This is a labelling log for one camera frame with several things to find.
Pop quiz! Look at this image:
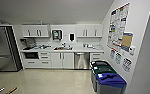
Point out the steel dishwasher handle bar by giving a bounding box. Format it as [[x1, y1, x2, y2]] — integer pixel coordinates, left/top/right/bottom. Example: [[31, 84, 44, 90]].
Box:
[[75, 52, 90, 56]]

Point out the stainless steel dishwasher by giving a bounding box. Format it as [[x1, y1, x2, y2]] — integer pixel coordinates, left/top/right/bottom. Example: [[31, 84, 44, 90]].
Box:
[[74, 52, 91, 70]]

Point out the black soap dispenser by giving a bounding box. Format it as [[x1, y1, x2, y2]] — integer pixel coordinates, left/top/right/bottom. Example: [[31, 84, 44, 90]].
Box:
[[68, 32, 75, 43]]

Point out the chrome faucet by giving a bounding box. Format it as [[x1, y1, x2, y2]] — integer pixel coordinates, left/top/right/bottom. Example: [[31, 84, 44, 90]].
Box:
[[60, 42, 67, 49]]

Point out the steel sink basin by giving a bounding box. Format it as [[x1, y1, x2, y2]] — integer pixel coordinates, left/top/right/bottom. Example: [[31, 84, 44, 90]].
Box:
[[53, 46, 73, 52]]

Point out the white double door base cabinet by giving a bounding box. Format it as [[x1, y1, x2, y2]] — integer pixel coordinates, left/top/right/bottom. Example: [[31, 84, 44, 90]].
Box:
[[51, 51, 75, 70]]

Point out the steel paper towel dispenser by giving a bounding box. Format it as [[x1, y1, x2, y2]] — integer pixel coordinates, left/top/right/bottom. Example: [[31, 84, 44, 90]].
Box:
[[51, 29, 63, 42]]

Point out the white drawer base cabinet narrow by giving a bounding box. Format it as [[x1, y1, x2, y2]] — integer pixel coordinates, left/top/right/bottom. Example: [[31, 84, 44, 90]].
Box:
[[89, 52, 105, 63]]

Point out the dish rack with dishes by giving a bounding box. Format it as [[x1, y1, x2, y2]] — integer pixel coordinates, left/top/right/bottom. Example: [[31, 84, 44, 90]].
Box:
[[37, 44, 53, 51]]

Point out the white drawer base cabinet wide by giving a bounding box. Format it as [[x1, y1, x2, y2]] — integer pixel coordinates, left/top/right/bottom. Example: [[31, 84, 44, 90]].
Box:
[[23, 50, 52, 70]]

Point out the grey bin green lid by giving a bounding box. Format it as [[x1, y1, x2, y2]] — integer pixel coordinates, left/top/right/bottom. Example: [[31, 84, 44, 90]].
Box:
[[91, 64, 119, 93]]

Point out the black built-in microwave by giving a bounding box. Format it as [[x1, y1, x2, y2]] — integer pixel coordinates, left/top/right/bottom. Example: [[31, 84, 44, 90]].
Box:
[[23, 51, 40, 61]]

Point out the black coffee machine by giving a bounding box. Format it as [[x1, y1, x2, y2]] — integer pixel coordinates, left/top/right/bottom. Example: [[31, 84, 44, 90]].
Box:
[[20, 38, 36, 51]]

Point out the stainless steel refrigerator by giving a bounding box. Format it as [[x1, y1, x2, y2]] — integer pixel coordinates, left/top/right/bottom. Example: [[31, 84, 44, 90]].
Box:
[[0, 24, 24, 73]]

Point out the white wall cabinet with bottle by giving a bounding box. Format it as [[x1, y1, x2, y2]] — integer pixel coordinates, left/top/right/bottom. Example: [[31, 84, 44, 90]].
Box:
[[20, 23, 51, 38]]

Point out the large wall poster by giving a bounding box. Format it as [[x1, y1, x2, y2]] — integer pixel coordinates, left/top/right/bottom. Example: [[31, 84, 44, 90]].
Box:
[[106, 2, 131, 52]]

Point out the white wall switch box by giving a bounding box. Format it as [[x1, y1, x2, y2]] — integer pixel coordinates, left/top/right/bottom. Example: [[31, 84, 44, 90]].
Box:
[[129, 46, 136, 56]]

